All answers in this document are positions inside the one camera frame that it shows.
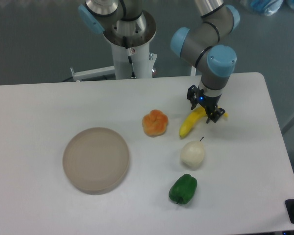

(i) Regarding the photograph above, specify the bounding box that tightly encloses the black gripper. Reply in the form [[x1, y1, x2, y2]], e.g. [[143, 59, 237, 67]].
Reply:
[[187, 85, 226, 123]]

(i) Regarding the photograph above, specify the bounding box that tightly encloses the yellow banana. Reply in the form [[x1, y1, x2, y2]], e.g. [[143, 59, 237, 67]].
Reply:
[[179, 107, 229, 140]]

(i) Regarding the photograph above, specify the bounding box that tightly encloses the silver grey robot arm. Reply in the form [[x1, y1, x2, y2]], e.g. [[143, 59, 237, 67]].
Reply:
[[78, 0, 240, 122]]

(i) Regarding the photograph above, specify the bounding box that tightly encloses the white pear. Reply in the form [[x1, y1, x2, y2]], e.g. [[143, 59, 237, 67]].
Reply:
[[180, 137, 206, 170]]

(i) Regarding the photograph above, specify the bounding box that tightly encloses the orange bread roll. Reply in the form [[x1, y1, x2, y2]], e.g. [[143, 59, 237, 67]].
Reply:
[[142, 110, 169, 137]]

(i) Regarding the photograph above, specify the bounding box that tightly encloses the green bell pepper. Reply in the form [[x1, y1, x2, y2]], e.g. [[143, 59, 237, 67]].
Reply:
[[169, 174, 197, 205]]

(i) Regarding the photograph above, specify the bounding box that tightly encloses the blue plastic bag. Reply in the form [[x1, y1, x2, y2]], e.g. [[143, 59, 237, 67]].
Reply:
[[240, 0, 294, 16]]

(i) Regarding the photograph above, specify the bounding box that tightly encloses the beige round plate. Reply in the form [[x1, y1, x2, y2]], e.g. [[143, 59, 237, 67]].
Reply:
[[62, 127, 130, 194]]

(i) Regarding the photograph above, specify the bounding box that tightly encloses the white frame post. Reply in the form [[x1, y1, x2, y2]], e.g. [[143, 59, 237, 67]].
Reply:
[[190, 66, 196, 76]]

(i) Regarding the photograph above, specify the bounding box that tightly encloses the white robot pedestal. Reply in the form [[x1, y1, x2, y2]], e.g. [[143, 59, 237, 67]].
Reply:
[[70, 11, 160, 83]]

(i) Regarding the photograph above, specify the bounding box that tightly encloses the black cable on pedestal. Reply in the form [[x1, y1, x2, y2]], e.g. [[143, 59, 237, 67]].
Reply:
[[122, 36, 138, 79]]

